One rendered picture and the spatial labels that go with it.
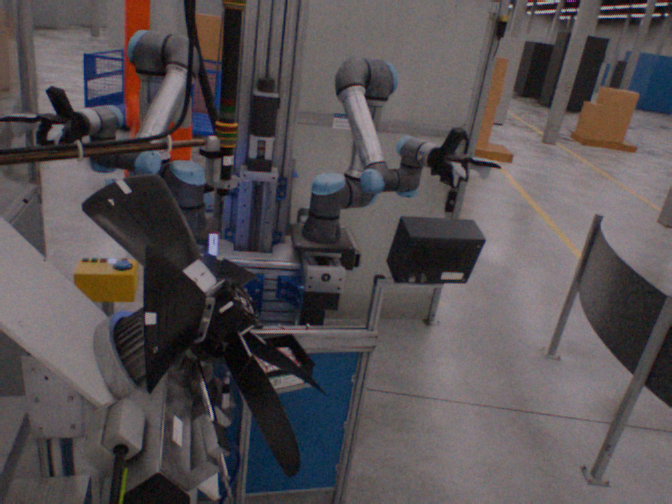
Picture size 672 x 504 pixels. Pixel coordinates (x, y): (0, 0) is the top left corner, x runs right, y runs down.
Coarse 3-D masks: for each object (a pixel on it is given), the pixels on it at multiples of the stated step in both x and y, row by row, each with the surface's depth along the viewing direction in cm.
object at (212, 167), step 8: (208, 136) 107; (208, 144) 104; (216, 144) 105; (200, 152) 107; (208, 152) 105; (216, 152) 105; (208, 160) 107; (216, 160) 107; (208, 168) 108; (216, 168) 107; (208, 176) 109; (216, 176) 108; (232, 176) 113; (208, 184) 110; (216, 184) 109; (224, 184) 109; (232, 184) 109
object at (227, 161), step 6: (222, 150) 107; (228, 150) 108; (228, 156) 108; (222, 162) 108; (228, 162) 109; (222, 168) 109; (228, 168) 109; (222, 174) 110; (228, 174) 110; (222, 192) 111; (228, 192) 113
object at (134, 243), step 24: (96, 192) 105; (120, 192) 109; (144, 192) 113; (168, 192) 118; (96, 216) 104; (120, 216) 107; (144, 216) 110; (168, 216) 114; (120, 240) 105; (144, 240) 109; (168, 240) 111; (192, 240) 115
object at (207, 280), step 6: (192, 264) 113; (198, 264) 114; (186, 270) 112; (192, 270) 113; (198, 270) 114; (204, 270) 114; (192, 276) 112; (198, 276) 113; (204, 276) 114; (210, 276) 114; (198, 282) 113; (204, 282) 113; (210, 282) 114; (204, 288) 113
